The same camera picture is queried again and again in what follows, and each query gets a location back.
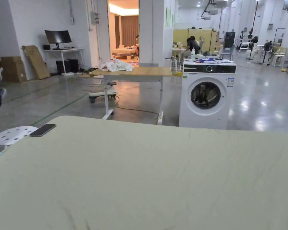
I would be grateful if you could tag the bed with pale green sheet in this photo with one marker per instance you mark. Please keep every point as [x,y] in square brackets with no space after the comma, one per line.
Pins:
[144,182]

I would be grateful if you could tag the white ride-on wiggle car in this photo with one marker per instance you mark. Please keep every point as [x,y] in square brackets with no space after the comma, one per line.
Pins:
[101,92]

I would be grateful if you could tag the white front-loading washing machine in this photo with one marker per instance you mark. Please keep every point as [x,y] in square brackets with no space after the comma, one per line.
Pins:
[206,95]

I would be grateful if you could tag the black smartphone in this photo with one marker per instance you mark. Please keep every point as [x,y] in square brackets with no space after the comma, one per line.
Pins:
[43,130]

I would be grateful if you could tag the white desk with black monitor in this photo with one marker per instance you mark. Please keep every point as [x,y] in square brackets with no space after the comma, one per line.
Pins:
[62,49]

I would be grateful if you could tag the flat brown cardboard box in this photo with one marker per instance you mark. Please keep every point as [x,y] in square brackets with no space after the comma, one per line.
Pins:
[37,61]

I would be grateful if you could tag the brown cardboard carton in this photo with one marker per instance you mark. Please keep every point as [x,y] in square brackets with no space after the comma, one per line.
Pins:
[13,69]

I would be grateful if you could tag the black computer tower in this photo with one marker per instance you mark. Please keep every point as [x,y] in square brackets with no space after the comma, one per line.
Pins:
[62,67]

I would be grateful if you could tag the black standing fan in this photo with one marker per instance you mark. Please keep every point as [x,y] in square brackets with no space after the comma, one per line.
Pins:
[254,48]

